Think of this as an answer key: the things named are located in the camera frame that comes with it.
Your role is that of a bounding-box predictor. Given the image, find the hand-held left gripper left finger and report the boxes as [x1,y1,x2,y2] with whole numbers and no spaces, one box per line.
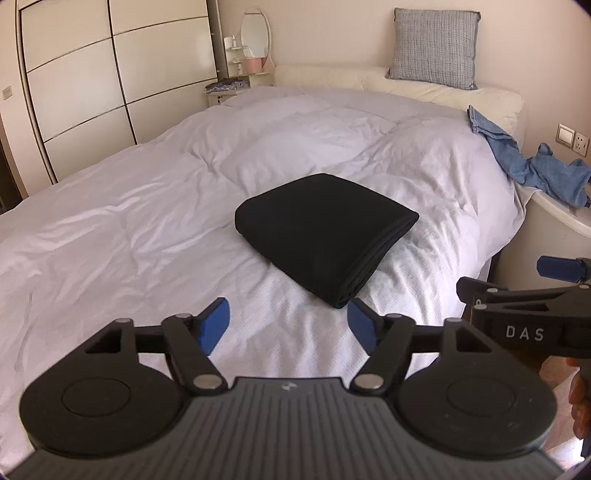
[86,297,230,396]

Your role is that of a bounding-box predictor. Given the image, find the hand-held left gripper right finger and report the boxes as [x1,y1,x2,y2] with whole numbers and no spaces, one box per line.
[346,298,496,396]

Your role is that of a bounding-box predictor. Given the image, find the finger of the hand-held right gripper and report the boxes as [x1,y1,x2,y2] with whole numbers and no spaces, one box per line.
[456,276,591,307]
[536,255,591,284]

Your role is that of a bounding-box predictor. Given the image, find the black pants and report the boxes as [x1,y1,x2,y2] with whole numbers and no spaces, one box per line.
[235,174,420,309]

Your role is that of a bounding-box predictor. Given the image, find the person's right hand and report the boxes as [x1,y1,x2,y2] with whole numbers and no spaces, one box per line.
[566,356,591,440]

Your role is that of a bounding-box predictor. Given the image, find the round white nightstand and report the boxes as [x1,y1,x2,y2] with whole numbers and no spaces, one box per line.
[501,184,591,288]

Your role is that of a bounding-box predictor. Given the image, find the blue cloth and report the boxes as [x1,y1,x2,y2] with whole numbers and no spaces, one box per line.
[466,104,591,209]

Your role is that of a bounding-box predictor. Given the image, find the bed with white duvet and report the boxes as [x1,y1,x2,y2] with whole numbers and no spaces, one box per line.
[0,86,528,462]

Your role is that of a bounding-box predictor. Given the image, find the patterned folded cloth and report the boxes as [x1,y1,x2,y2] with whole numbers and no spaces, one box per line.
[208,78,251,93]

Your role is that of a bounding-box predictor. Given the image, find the grey checked pillow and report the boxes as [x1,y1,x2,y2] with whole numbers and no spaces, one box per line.
[385,7,479,91]

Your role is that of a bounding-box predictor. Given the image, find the white wardrobe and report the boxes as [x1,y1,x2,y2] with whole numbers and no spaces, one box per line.
[16,0,221,184]

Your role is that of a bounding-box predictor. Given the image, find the white tiered shelf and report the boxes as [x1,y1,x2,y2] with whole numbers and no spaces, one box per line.
[223,36,274,89]

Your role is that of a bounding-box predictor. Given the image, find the oval mirror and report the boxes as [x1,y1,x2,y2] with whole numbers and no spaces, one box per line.
[239,6,274,62]

